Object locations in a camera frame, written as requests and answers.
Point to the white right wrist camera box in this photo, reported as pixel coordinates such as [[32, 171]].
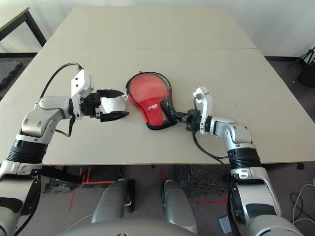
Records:
[[205, 103]]

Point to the grey robot left leg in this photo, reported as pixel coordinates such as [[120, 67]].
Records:
[[113, 201]]

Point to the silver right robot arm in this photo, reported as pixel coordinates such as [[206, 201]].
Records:
[[241, 137]]

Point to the side table black frame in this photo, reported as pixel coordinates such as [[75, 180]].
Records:
[[17, 22]]

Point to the black red paddle case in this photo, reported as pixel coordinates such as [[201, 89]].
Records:
[[153, 113]]

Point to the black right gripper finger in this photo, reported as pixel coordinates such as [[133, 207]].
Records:
[[179, 114], [179, 120]]

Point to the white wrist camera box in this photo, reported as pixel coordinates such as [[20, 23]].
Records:
[[205, 103], [80, 86]]

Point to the grey robot leg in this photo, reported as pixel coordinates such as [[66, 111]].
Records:
[[113, 201], [179, 206]]

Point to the black foam floor mat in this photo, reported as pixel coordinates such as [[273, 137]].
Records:
[[8, 71]]

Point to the dark speckled floor mat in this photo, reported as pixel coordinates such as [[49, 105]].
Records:
[[201, 179]]

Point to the grey floor pedal box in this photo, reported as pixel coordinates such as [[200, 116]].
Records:
[[224, 224]]

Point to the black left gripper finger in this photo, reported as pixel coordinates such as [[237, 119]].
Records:
[[109, 93], [113, 116]]

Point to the black tripod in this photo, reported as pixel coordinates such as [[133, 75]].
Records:
[[307, 71]]

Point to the grey robot right leg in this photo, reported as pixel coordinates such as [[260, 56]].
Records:
[[179, 206]]

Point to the grey robot torso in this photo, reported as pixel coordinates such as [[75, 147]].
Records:
[[128, 229]]

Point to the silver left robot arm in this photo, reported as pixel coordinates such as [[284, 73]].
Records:
[[41, 115]]

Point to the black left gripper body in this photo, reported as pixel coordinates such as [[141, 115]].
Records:
[[91, 105]]

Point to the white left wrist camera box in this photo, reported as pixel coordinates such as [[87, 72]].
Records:
[[80, 86]]

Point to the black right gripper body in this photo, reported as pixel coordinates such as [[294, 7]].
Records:
[[193, 120]]

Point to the red ping-pong paddle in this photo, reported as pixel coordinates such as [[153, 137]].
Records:
[[147, 86]]

